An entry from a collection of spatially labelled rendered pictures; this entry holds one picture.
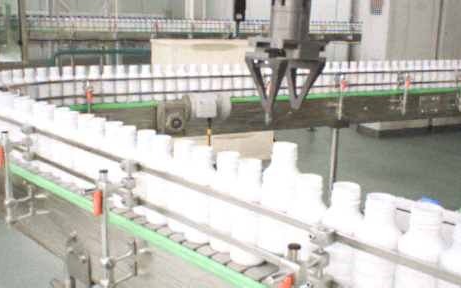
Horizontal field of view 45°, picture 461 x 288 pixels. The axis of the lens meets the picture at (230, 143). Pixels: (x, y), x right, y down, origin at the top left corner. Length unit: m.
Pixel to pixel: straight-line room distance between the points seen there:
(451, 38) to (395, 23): 0.94
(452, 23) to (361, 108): 4.50
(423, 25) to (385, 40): 0.59
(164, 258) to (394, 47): 6.13
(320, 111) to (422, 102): 0.73
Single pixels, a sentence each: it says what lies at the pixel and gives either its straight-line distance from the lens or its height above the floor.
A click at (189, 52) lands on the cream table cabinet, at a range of 5.08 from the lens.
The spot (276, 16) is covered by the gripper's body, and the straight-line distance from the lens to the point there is 0.78.
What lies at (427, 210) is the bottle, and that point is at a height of 1.16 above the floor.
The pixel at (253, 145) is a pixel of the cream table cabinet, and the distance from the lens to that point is 5.49.
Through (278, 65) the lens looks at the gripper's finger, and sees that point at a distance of 0.75.
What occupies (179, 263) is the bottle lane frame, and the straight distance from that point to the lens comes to 0.98.
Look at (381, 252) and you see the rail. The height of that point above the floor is 1.11.
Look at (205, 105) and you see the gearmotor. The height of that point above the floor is 1.00.
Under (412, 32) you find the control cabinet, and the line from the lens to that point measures 7.14.
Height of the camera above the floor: 1.38
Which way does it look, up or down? 13 degrees down
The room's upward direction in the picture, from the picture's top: 1 degrees clockwise
